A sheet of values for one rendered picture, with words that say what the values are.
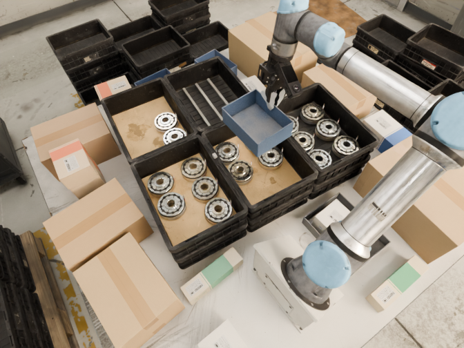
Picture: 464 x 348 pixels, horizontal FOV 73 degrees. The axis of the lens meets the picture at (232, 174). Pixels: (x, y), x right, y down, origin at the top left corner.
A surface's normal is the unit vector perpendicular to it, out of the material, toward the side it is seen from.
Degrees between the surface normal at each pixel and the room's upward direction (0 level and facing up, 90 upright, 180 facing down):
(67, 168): 0
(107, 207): 0
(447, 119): 35
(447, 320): 0
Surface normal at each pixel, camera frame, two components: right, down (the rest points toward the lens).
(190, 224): -0.03, -0.54
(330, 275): -0.58, 0.11
